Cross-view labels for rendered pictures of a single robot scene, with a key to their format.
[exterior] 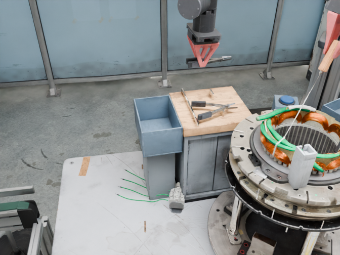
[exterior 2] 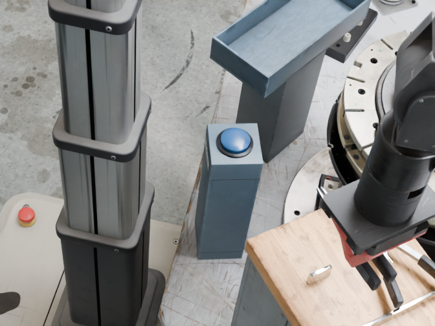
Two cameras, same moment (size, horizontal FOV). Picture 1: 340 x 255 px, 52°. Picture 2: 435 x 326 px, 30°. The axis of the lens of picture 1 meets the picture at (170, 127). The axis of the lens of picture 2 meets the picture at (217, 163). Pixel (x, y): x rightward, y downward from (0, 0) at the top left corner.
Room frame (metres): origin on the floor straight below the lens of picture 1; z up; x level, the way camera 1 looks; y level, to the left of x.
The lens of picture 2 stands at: (1.18, 0.26, 1.89)
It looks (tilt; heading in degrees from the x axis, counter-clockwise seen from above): 53 degrees down; 247
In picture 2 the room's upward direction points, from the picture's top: 9 degrees clockwise
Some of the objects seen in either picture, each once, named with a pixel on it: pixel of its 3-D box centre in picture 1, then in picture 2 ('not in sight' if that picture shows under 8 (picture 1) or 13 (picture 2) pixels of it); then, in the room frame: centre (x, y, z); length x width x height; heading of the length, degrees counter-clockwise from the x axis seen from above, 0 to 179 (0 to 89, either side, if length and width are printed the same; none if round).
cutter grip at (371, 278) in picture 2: (193, 60); (366, 270); (0.86, -0.06, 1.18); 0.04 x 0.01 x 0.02; 102
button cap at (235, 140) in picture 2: (287, 99); (235, 140); (0.90, -0.36, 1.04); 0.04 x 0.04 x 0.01
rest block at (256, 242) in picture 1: (261, 249); not in sight; (0.51, -0.23, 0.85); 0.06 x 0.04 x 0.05; 57
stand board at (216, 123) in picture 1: (209, 109); (355, 281); (0.82, -0.11, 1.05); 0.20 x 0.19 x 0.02; 102
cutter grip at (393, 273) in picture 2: (195, 64); (381, 263); (0.84, -0.07, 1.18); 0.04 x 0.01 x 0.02; 102
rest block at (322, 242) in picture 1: (322, 242); not in sight; (0.54, -0.40, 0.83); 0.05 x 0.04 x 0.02; 159
